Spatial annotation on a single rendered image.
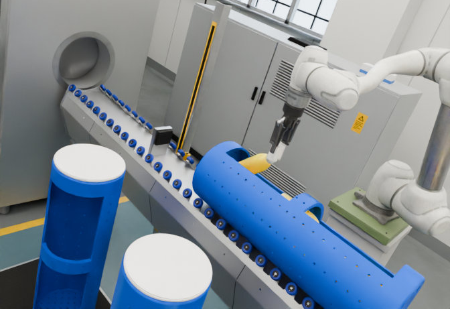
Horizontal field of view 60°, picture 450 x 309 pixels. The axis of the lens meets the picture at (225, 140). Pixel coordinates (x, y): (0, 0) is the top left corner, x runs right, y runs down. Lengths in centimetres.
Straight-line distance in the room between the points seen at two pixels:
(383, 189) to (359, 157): 111
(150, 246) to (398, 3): 325
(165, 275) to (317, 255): 49
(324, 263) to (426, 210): 63
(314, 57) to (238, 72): 228
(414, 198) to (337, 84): 76
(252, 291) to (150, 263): 47
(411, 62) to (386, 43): 235
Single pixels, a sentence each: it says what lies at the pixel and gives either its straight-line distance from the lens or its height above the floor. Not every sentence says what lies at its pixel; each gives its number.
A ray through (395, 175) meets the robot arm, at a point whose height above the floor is 127.
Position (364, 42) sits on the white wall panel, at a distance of 406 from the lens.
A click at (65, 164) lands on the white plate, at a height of 104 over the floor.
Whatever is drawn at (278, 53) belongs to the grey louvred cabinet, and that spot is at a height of 135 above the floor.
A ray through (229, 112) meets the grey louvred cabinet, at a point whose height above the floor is 66.
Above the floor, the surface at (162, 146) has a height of 98.
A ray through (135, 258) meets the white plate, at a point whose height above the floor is 104.
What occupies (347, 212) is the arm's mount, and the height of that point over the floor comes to 103.
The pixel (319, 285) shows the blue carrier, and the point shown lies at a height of 108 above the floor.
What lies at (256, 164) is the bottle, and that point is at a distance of 154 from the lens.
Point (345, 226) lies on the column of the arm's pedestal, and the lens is 203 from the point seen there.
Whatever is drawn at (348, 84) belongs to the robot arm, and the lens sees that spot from 124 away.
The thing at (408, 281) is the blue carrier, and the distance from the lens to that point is 136.
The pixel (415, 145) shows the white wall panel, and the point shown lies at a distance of 424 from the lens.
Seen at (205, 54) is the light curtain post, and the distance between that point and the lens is 217.
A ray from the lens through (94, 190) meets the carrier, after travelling 159.
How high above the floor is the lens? 191
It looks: 24 degrees down
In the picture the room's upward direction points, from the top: 18 degrees clockwise
